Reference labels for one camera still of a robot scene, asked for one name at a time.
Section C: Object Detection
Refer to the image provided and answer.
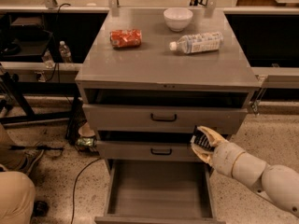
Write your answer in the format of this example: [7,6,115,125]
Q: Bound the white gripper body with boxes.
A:
[212,142,245,177]

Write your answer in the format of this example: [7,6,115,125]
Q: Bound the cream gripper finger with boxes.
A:
[197,126,226,147]
[191,144,213,166]

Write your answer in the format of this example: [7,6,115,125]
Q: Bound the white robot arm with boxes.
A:
[190,126,299,217]

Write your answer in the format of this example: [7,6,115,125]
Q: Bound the grey open bottom drawer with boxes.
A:
[94,160,225,224]

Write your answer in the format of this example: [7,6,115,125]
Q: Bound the grey metal drawer cabinet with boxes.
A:
[74,7,261,224]

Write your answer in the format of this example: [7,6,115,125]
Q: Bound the grey middle drawer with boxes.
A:
[96,141,201,162]

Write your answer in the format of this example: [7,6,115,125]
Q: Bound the grey top drawer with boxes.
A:
[83,105,247,134]

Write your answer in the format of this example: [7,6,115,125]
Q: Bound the clear plastic water bottle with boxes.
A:
[169,32,224,54]

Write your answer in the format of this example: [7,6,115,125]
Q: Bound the white ceramic bowl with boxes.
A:
[164,7,193,32]

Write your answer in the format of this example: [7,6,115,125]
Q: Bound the green can on floor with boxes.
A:
[76,136,95,147]

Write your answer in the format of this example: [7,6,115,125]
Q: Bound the crushed orange soda can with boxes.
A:
[110,29,142,49]

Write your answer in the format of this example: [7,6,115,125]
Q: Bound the small water bottle background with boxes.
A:
[59,41,73,63]

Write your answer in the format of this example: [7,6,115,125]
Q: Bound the dark shoe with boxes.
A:
[33,201,49,217]

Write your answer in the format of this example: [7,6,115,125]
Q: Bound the person leg khaki trousers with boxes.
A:
[0,126,40,224]

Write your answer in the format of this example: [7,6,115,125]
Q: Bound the black floor cable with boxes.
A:
[69,157,103,224]

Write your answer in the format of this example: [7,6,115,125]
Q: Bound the black stand frame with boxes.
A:
[0,63,78,124]

